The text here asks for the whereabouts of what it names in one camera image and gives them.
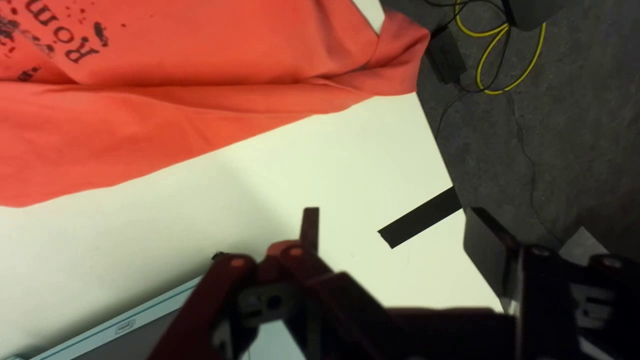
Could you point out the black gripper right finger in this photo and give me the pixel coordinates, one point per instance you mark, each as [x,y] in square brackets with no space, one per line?
[563,309]

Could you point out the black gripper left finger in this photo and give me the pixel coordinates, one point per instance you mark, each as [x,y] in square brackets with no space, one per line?
[328,315]

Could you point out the orange sweatshirt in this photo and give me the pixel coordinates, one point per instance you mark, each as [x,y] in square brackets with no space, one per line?
[97,92]

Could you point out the black tape strip front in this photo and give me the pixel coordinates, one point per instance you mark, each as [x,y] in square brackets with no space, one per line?
[420,219]

